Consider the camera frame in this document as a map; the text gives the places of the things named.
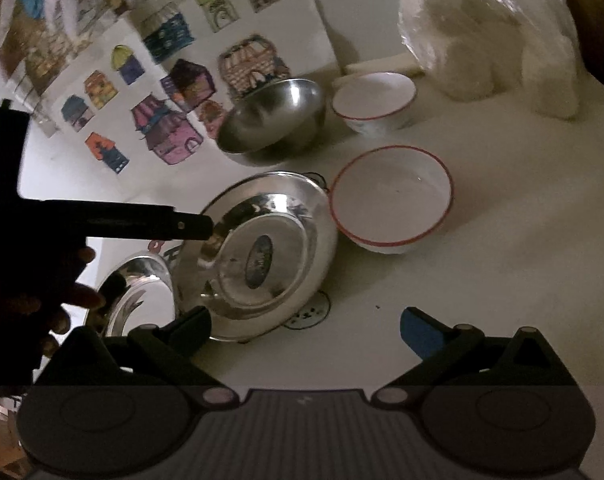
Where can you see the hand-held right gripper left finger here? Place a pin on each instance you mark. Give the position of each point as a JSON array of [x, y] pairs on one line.
[[189, 332]]

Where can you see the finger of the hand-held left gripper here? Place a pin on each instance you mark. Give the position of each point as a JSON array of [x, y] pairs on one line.
[[197, 227]]

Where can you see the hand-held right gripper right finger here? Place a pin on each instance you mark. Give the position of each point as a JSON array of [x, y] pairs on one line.
[[422, 335]]

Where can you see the small steel plate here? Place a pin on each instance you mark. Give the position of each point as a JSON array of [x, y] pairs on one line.
[[142, 300]]

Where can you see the large steel plate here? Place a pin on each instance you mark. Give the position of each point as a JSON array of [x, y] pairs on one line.
[[282, 280]]

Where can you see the steel bowl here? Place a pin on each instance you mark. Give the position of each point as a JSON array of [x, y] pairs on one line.
[[277, 120]]

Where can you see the large white red-rimmed bowl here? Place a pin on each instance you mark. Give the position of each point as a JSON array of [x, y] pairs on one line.
[[392, 195]]

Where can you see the small white red-rimmed bowl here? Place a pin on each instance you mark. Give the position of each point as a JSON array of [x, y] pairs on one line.
[[374, 95]]

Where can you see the person's left hand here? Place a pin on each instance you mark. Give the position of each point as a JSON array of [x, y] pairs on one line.
[[84, 300]]

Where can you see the colourful houses drawing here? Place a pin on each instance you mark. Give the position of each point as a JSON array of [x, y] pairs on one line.
[[132, 110]]

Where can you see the cartoon child with fan drawing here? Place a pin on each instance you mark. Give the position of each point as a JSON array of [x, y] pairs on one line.
[[42, 10]]

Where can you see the white foam block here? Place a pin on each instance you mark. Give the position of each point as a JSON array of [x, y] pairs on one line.
[[552, 90]]

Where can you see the clear bag of white rolls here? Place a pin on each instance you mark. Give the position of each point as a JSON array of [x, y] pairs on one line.
[[457, 35]]

